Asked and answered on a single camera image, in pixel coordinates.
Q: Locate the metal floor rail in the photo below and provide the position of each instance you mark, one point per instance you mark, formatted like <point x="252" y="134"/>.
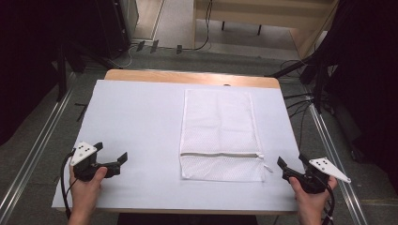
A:
<point x="336" y="156"/>
<point x="34" y="150"/>

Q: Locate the black curtain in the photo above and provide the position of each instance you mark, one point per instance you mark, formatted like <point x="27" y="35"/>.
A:
<point x="25" y="62"/>
<point x="372" y="78"/>

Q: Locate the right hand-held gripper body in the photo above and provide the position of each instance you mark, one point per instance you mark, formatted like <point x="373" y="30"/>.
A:
<point x="327" y="168"/>

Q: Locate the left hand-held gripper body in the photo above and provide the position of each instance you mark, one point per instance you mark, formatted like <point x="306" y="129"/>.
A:
<point x="82" y="153"/>

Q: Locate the white mesh laundry bag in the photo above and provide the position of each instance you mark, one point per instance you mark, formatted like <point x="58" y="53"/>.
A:
<point x="219" y="125"/>

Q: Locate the person's right hand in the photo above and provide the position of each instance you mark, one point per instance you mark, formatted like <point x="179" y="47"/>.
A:
<point x="310" y="201"/>

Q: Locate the white table sheet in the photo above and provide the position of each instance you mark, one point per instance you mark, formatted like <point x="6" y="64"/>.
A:
<point x="134" y="118"/>

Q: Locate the black metal stand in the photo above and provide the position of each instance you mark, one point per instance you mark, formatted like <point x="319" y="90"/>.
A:
<point x="317" y="78"/>

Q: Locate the person's left hand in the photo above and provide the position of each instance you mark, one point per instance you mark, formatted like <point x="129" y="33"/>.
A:
<point x="85" y="190"/>

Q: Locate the black cabinet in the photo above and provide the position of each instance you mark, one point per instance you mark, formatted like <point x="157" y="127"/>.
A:
<point x="120" y="22"/>

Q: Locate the light wooden bench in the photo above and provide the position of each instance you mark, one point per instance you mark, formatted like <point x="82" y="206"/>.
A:
<point x="250" y="14"/>

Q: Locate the wooden table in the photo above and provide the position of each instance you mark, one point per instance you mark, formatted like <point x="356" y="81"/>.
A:
<point x="187" y="76"/>

